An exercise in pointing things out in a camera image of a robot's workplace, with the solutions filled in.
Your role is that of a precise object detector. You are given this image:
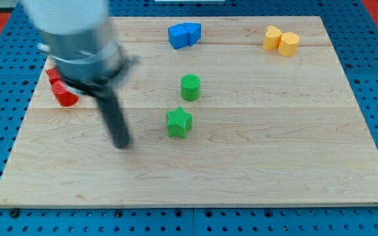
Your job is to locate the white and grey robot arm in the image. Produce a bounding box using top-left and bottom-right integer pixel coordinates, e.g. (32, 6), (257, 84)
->
(21, 0), (138, 81)

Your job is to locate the green star block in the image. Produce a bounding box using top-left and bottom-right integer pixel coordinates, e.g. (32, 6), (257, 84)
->
(166, 106), (192, 138)

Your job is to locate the green cylinder block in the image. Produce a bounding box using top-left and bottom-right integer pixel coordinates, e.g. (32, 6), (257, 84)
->
(180, 74), (201, 101)

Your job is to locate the light wooden board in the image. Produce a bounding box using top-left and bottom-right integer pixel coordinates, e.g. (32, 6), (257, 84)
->
(0, 16), (378, 208)

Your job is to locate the blue cube block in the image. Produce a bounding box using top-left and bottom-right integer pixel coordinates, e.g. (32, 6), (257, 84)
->
(168, 24), (188, 50)

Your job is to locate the blue triangular block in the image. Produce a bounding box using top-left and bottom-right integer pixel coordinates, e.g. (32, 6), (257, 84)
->
(183, 22), (201, 46)

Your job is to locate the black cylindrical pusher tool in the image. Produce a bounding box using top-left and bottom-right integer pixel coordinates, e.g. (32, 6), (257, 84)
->
(64, 77), (131, 149)

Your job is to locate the yellow heart block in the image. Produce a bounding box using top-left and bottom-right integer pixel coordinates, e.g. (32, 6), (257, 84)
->
(262, 26), (282, 50)

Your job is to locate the yellow hexagon block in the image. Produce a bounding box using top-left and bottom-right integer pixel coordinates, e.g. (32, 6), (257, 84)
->
(277, 32), (300, 56)

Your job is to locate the red block front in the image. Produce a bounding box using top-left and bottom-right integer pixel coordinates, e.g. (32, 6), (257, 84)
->
(51, 80), (79, 107)

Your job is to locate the red block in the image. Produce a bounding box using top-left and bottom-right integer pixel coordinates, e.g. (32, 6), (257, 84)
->
(51, 80), (79, 107)
(45, 67), (62, 85)

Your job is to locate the red block rear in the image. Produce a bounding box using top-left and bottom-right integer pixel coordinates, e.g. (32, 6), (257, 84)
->
(45, 67), (62, 85)

